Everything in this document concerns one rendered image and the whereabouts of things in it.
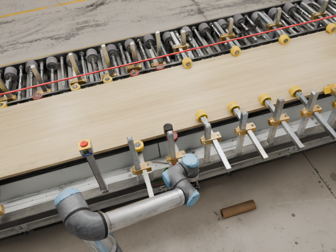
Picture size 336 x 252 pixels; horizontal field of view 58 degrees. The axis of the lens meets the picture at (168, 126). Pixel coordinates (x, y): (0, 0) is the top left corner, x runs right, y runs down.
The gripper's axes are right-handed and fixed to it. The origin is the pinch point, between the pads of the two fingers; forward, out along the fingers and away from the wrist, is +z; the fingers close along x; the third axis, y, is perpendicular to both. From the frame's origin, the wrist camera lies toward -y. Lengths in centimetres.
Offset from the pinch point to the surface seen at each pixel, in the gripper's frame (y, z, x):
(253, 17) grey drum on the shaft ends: -178, -6, 129
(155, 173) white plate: -24.6, 5.4, -18.5
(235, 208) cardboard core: -15, 74, 43
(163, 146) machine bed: -47.2, 7.2, -6.6
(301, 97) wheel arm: -40, -15, 99
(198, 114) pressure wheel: -49, -16, 22
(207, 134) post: -24.7, -20.6, 19.7
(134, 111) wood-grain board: -75, -10, -21
